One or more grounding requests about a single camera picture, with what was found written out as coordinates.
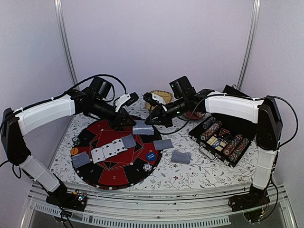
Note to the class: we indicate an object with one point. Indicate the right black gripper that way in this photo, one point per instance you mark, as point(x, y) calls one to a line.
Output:
point(162, 118)

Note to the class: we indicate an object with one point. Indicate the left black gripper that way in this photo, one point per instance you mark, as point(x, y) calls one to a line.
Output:
point(118, 121)

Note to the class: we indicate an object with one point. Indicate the blurred blue card being passed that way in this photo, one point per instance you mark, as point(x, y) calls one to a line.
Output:
point(129, 141)

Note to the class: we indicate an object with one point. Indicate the dealt blue cards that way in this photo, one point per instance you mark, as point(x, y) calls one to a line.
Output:
point(80, 159)
point(162, 144)

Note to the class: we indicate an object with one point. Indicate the face-up four clubs card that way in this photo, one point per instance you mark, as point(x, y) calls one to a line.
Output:
point(118, 146)

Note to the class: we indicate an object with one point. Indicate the blue small blind chip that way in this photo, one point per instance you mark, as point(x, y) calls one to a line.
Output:
point(151, 156)

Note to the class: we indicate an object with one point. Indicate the blue white ten chip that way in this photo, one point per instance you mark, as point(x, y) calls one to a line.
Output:
point(147, 167)

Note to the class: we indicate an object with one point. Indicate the blue checkered card deck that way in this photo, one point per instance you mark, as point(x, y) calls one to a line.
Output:
point(181, 157)

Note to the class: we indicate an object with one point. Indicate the poker chip stack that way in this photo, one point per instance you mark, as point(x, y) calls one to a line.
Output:
point(76, 141)

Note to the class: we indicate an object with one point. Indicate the orange dealer button chip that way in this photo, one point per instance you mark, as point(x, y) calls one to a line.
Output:
point(74, 151)

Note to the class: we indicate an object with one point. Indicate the face-up diamonds card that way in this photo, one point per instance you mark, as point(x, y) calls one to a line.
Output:
point(97, 155)

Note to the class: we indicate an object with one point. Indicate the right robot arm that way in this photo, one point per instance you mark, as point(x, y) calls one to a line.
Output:
point(267, 139)

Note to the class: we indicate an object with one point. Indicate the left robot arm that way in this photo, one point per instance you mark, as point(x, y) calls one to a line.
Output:
point(91, 100)

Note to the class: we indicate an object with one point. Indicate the woven bamboo basket tray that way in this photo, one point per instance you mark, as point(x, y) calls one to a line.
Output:
point(167, 96)

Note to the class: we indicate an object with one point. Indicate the round red black poker mat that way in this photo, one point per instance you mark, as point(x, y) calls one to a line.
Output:
point(122, 170)

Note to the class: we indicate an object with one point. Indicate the red floral round plate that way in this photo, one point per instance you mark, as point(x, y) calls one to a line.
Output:
point(195, 116)

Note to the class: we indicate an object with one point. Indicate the boxed card deck in case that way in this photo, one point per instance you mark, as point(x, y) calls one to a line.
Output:
point(216, 143)

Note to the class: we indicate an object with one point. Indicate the red triangle sign card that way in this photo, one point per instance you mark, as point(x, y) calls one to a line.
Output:
point(223, 132)

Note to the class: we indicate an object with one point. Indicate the black poker chip case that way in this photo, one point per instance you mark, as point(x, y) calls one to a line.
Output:
point(238, 114)

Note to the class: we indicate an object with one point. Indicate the poker chip row in case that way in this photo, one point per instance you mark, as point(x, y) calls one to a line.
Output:
point(232, 145)

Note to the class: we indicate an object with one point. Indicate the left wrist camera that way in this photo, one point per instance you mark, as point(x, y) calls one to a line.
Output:
point(125, 99)

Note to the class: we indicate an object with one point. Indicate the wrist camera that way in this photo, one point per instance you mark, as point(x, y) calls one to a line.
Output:
point(125, 99)
point(153, 99)

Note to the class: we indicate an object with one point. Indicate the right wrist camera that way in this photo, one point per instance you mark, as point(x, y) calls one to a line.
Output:
point(153, 99)

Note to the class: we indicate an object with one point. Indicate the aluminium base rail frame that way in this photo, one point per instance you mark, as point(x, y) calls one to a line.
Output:
point(194, 208)

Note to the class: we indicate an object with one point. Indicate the left aluminium corner post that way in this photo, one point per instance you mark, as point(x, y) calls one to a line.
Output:
point(64, 39)

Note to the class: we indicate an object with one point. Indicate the aluminium corner post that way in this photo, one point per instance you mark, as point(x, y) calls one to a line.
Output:
point(64, 39)
point(250, 42)

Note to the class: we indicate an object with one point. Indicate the right aluminium corner post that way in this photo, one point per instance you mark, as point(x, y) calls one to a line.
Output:
point(250, 42)

